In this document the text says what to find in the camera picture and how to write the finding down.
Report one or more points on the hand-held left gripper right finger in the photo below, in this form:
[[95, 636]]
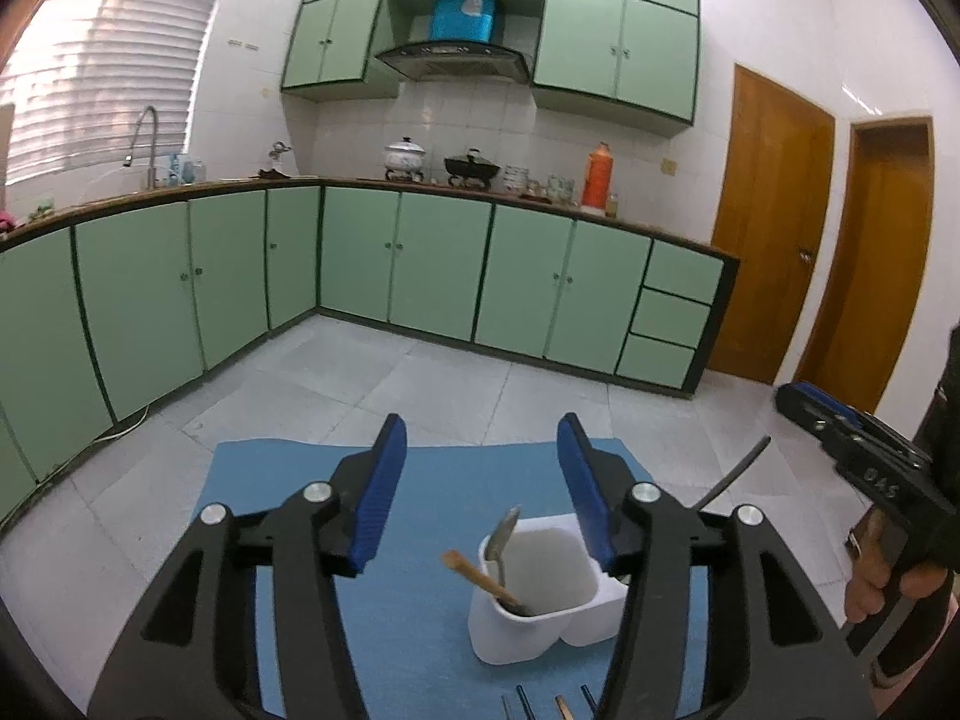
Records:
[[589, 502]]

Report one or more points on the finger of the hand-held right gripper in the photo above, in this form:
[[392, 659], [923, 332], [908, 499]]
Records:
[[799, 411], [825, 401]]

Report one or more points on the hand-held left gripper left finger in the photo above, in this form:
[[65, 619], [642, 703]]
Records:
[[379, 502]]

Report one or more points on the white plastic utensil holder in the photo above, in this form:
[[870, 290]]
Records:
[[555, 570]]

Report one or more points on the wooden chopstick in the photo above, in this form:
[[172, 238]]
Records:
[[472, 574], [563, 709]]

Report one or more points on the person's right forearm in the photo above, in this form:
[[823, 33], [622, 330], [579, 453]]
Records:
[[926, 652]]

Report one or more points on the person's right hand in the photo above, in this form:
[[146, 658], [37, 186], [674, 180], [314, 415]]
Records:
[[870, 570]]

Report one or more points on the blue tablecloth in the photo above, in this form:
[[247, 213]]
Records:
[[480, 480]]

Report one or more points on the navy blue chopstick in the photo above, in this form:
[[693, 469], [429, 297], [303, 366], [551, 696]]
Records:
[[525, 705]]

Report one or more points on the green base cabinets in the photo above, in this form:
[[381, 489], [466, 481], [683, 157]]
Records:
[[435, 255]]

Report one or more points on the small glass jar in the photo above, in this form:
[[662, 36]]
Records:
[[612, 206]]

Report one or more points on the orange thermos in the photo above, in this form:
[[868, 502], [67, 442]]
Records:
[[595, 176]]

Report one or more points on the white cooking pot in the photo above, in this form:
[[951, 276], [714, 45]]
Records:
[[405, 157]]

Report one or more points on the black wok with lid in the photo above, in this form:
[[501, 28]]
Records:
[[472, 165]]

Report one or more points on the kitchen faucet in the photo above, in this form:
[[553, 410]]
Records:
[[154, 157]]

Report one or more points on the range hood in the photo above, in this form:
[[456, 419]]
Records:
[[450, 60]]

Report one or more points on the red cloth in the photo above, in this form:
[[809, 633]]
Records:
[[6, 222]]

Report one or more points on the blue box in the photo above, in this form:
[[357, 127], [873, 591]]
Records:
[[457, 19]]

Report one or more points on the window blinds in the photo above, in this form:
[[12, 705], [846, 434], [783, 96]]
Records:
[[97, 67]]

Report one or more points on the wooden door in frame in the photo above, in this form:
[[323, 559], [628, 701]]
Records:
[[877, 277]]

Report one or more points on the wall tap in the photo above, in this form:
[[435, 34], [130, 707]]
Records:
[[280, 151]]

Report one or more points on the green wall cabinets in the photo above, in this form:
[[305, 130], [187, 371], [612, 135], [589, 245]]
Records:
[[652, 52]]

